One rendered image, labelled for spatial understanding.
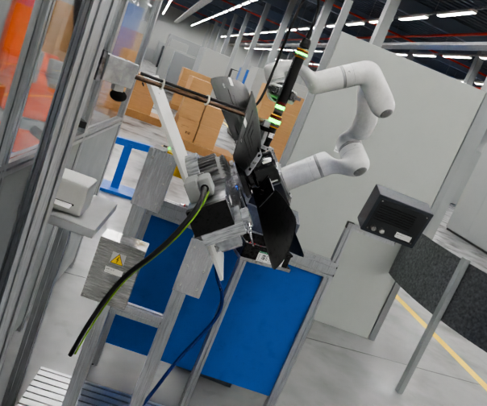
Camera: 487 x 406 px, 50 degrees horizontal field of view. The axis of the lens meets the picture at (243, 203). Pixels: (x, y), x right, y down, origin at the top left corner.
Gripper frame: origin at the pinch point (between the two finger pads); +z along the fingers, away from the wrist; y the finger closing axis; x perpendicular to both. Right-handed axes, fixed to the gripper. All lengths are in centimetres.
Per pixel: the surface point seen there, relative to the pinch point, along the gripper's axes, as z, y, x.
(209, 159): 12.4, 16.9, -29.8
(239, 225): 39, 3, -41
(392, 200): -29, -63, -24
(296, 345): -35, -53, -104
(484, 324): -86, -168, -77
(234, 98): 2.0, 16.1, -8.1
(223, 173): 17.3, 11.0, -31.6
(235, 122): 6.2, 12.7, -15.4
